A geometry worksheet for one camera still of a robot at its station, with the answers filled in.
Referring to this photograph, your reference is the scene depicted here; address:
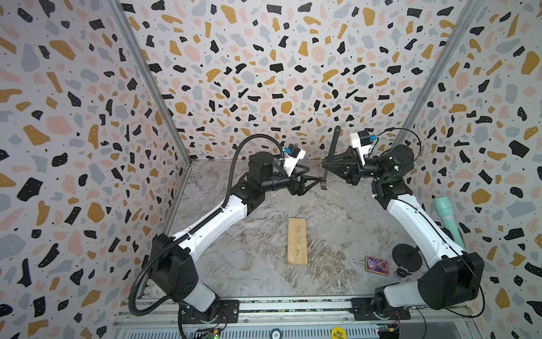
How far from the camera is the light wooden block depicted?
83 cm

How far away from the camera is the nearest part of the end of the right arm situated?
0.58 metres

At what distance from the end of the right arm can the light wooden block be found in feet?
1.24
